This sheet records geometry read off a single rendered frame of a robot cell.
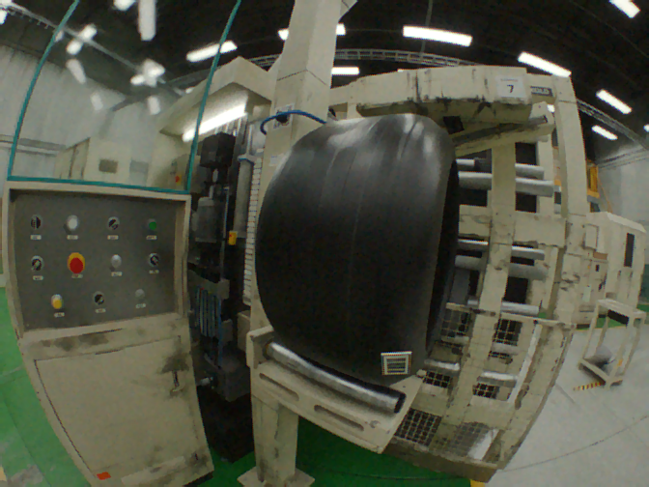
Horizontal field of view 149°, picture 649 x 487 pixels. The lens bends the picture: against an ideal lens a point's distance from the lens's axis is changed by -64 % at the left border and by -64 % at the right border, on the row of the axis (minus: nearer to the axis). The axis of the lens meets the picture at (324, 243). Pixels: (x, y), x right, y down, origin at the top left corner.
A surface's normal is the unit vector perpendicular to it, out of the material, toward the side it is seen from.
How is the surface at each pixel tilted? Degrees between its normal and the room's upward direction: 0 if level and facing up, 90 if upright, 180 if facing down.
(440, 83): 90
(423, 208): 78
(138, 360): 90
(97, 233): 90
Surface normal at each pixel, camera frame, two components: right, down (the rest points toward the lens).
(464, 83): -0.56, 0.00
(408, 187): 0.19, -0.16
